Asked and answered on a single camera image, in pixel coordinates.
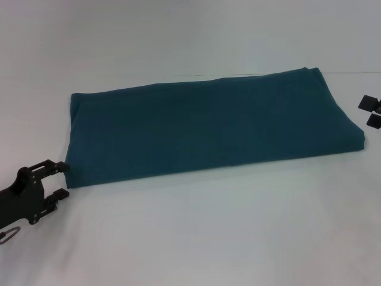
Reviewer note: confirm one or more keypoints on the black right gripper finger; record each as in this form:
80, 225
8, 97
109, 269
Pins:
369, 102
375, 121

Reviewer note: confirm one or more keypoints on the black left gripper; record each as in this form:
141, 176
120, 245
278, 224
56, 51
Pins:
21, 202

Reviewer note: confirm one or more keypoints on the teal blue shirt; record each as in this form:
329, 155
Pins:
208, 128

